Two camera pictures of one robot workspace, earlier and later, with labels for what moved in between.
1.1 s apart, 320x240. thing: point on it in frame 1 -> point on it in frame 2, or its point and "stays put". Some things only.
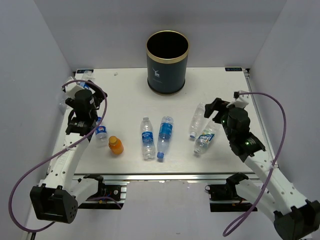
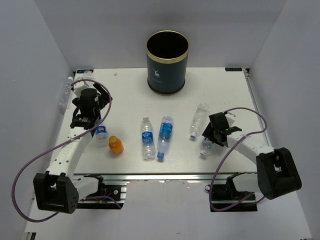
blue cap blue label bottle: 165,134 stays put
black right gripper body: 224,118 -> 210,132
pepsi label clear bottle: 101,136 stays put
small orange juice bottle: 115,145 stays put
